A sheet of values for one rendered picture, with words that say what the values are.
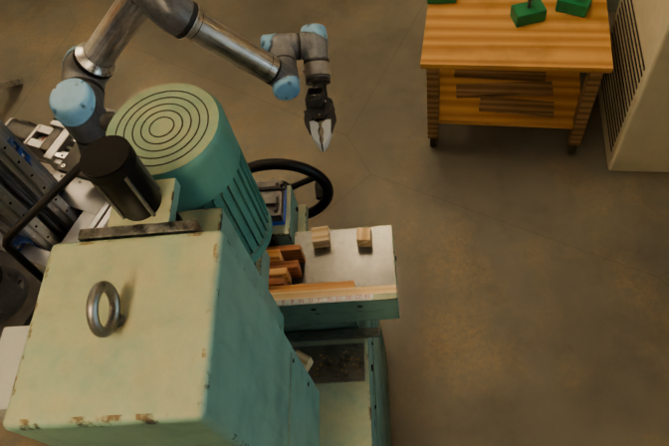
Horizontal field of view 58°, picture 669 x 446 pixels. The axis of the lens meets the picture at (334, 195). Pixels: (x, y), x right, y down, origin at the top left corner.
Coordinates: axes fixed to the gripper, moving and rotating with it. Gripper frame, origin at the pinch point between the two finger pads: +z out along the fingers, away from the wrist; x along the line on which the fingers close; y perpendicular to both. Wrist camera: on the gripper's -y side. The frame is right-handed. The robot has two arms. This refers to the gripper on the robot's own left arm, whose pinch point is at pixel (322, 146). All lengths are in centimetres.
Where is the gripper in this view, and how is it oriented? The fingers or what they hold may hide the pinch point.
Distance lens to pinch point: 170.2
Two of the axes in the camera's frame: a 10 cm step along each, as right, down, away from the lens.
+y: 1.1, 0.5, 9.9
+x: -9.9, 0.9, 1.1
